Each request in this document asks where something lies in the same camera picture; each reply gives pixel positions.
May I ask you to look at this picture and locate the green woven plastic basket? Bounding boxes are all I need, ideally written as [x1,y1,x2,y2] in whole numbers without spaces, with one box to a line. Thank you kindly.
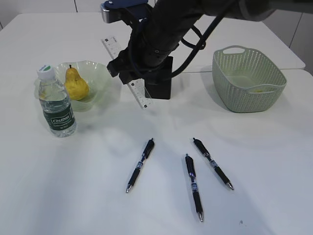
[212,46,287,113]

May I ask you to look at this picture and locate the yellow pear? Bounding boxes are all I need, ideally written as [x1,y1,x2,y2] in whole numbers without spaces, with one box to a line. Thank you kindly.
[64,65,89,100]

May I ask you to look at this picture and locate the blue grey right robot arm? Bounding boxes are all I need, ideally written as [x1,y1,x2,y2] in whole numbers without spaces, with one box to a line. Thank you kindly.
[102,0,275,84]

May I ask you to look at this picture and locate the clear plastic ruler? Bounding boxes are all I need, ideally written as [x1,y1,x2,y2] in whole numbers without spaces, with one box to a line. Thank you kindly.
[101,36,153,110]

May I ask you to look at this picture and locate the black pen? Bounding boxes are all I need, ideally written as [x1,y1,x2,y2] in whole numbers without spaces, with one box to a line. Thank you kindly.
[126,138,155,193]
[193,138,234,190]
[185,154,203,222]

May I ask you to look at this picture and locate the yellow white paper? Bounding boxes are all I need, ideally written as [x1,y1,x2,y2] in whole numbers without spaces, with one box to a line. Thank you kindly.
[251,88,266,93]

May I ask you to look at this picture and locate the green wavy glass plate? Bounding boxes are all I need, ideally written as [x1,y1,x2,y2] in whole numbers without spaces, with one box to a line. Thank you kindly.
[34,60,114,113]

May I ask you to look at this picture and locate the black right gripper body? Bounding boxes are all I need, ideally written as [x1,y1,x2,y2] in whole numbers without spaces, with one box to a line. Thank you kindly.
[107,14,181,78]

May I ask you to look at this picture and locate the black square pen holder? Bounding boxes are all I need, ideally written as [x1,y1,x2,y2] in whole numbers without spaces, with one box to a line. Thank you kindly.
[144,56,173,100]

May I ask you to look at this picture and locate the clear water bottle green label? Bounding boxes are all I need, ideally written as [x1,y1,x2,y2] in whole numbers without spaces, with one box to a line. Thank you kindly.
[37,64,76,138]

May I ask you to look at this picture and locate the black pen on ruler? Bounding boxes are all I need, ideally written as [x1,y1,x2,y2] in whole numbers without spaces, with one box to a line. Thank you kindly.
[126,138,155,193]

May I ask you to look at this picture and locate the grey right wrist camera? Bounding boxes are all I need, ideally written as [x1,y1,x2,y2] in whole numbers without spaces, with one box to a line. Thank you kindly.
[100,0,152,24]

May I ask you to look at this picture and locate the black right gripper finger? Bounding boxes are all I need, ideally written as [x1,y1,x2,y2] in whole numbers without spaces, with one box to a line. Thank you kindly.
[119,70,140,85]

